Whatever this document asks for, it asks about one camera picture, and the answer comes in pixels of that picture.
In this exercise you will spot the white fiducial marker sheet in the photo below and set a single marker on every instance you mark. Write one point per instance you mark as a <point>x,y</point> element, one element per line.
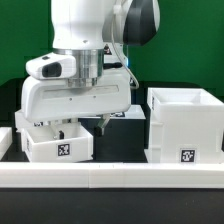
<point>134,112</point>

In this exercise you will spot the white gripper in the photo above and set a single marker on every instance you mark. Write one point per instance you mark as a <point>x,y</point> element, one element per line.
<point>51,100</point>

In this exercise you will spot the white front drawer box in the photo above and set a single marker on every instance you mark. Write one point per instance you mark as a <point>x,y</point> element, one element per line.
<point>40,146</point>

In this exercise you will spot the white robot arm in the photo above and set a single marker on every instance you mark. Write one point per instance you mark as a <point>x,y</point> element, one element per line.
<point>86,74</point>

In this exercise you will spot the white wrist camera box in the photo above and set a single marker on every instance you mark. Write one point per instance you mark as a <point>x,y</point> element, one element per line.
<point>52,66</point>

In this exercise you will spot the white rear drawer box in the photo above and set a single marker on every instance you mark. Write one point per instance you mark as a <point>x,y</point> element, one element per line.
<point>21,122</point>

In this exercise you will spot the white front fence rail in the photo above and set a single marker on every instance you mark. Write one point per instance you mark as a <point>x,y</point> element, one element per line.
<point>110,175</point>

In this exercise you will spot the white drawer box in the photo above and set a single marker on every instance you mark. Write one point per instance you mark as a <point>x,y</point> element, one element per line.
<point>40,146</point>
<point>21,122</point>

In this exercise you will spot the white drawer cabinet frame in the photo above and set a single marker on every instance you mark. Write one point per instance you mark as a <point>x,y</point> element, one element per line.
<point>186,126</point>

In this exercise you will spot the white left fence block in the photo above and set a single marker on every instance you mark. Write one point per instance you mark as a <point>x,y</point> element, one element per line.
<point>5,140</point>

